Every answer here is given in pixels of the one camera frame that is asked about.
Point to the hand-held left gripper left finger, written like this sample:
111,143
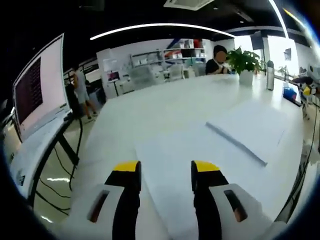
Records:
125,200

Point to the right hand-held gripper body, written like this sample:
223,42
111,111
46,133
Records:
314,72

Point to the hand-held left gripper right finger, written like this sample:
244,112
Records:
207,200

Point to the single white paper sheet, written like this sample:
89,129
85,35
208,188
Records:
167,162

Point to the white document stack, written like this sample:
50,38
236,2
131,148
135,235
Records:
250,125

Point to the blue box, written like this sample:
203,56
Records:
290,93

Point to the grey water bottle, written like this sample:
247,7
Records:
270,75

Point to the black hanging television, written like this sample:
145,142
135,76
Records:
256,41

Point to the green potted plant white pot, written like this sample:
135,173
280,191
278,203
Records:
243,62

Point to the ceiling light strip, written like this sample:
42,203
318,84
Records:
281,17
150,27

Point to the black laptop stand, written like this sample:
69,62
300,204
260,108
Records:
66,143

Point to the small red screen on stand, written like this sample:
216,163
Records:
113,76

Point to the white mesh office chair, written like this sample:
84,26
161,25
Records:
141,75
176,72

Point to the storage shelf with boxes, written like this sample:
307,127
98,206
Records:
170,60

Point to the monitor on white cabinet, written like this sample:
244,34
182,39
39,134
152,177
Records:
109,63

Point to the white ceiling air conditioner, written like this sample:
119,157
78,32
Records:
187,3

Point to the large open laptop pink screen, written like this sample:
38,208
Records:
40,87

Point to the small wall screen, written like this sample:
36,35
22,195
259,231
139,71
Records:
288,53

